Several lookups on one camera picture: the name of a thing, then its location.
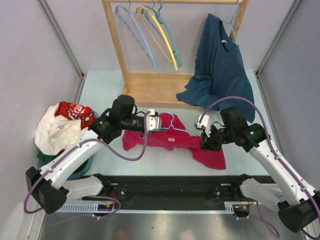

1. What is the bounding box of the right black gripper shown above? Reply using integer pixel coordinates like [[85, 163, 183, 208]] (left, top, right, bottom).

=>
[[200, 123, 235, 153]]

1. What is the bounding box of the thin blue hanger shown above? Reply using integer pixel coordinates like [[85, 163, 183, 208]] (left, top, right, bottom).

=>
[[160, 112, 196, 137]]

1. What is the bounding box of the pink t shirt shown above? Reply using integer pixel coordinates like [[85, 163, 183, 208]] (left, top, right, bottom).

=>
[[121, 112, 227, 171]]

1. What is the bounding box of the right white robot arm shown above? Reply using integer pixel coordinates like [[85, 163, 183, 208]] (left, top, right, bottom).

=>
[[194, 107, 320, 233]]

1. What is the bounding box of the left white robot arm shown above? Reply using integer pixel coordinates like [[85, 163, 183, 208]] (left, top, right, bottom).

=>
[[23, 95, 161, 215]]

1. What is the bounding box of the dark blue t shirt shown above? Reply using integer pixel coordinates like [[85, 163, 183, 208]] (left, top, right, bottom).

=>
[[176, 13, 256, 123]]

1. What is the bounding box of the white and red shirt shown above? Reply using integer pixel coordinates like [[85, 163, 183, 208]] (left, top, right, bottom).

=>
[[34, 101, 96, 156]]

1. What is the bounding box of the teal hanger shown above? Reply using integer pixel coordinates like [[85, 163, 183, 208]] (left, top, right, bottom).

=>
[[139, 1, 182, 71]]

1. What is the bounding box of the yellow hanger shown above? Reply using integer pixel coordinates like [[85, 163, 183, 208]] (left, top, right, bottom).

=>
[[135, 5, 182, 71]]

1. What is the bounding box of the light blue notched hanger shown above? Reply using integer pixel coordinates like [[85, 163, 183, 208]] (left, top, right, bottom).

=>
[[115, 4, 157, 69]]

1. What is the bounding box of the wooden clothes rack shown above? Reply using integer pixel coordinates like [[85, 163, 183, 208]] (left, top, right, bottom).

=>
[[100, 0, 250, 111]]

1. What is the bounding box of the teal laundry basket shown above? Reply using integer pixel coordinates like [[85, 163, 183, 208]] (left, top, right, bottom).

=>
[[37, 111, 101, 181]]

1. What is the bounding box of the green garment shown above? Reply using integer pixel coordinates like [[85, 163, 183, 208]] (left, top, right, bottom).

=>
[[37, 150, 63, 168]]

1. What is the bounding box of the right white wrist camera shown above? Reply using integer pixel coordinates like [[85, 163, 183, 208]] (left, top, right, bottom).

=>
[[194, 114, 212, 137]]

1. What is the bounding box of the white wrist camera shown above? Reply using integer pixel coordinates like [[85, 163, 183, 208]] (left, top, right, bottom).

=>
[[146, 109, 162, 133], [194, 114, 212, 137]]

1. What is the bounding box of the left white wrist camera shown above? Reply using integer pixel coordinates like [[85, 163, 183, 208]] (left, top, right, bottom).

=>
[[146, 109, 162, 133]]

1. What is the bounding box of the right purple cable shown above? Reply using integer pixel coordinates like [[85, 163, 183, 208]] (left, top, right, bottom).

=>
[[198, 96, 320, 240]]

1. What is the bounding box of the purple cable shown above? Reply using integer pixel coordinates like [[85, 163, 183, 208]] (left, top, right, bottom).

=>
[[198, 96, 320, 240], [23, 111, 152, 221]]

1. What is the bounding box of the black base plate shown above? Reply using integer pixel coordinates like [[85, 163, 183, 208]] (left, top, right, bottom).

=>
[[81, 174, 276, 211]]

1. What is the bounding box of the white slotted cable duct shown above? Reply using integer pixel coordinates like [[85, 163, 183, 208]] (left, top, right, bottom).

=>
[[61, 201, 236, 215]]

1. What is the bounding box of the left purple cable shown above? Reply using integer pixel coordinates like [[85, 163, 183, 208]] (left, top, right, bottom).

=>
[[23, 111, 152, 221]]

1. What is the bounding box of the light blue wire hanger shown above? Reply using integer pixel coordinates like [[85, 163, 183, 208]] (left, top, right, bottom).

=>
[[222, 0, 242, 46]]

